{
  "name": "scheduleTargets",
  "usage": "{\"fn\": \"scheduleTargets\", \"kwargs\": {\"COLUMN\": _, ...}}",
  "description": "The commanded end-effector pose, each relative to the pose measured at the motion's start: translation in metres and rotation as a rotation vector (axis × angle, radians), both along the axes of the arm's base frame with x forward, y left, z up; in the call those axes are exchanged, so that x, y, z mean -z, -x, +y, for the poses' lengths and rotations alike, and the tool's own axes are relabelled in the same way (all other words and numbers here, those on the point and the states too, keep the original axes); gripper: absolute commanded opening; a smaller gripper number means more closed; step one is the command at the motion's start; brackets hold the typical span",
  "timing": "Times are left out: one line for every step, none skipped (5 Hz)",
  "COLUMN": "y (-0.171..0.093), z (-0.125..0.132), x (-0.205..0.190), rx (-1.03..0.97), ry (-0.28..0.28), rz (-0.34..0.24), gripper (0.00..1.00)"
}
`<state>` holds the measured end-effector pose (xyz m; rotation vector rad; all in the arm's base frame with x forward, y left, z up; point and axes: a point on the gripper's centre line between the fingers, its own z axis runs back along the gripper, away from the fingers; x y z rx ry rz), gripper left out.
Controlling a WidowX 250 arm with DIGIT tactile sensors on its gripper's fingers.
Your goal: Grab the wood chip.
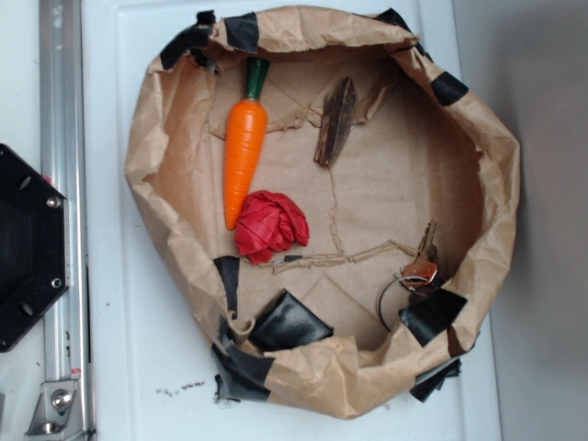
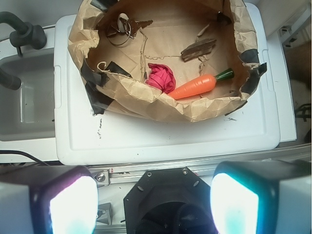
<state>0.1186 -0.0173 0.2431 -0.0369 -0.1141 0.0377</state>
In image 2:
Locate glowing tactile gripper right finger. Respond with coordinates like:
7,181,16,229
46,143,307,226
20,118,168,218
210,160,312,234

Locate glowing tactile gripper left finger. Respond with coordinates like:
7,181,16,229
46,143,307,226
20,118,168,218
0,165,98,234

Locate brown wood chip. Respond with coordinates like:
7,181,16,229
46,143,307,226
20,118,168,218
181,39,216,62

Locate white plastic bin lid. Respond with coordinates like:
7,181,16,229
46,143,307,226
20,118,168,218
54,15,280,165

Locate white toy sink basin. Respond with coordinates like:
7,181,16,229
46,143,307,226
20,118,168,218
0,48,55,141

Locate orange plastic carrot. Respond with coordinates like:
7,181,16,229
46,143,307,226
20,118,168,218
168,68,234,100

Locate brown paper bag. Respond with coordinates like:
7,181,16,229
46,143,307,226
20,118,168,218
68,0,267,122

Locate crumpled pink paper ball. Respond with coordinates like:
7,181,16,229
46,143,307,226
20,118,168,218
145,63,176,94

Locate small wood sliver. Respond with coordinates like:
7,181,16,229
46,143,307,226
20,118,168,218
197,23,210,38

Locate black cable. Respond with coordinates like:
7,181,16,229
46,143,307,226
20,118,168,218
0,150,53,167

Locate aluminium extrusion rail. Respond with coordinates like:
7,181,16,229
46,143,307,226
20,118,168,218
0,142,312,187

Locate black octagonal mount plate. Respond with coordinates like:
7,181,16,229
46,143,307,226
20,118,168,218
123,167,218,234

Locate metal key ring with keys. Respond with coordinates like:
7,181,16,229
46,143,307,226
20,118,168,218
105,12,154,46

